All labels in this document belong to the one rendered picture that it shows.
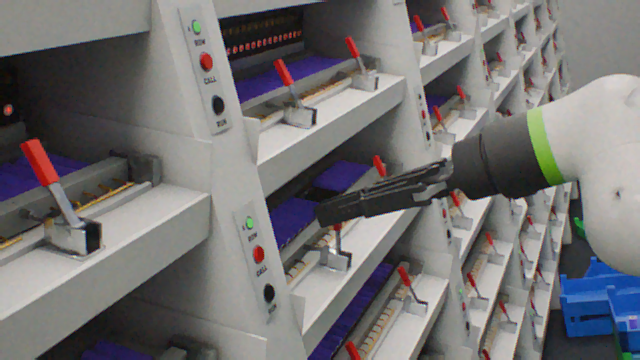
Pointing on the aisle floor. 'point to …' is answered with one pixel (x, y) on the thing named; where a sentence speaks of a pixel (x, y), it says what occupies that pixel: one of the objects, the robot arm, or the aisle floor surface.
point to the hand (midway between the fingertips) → (343, 208)
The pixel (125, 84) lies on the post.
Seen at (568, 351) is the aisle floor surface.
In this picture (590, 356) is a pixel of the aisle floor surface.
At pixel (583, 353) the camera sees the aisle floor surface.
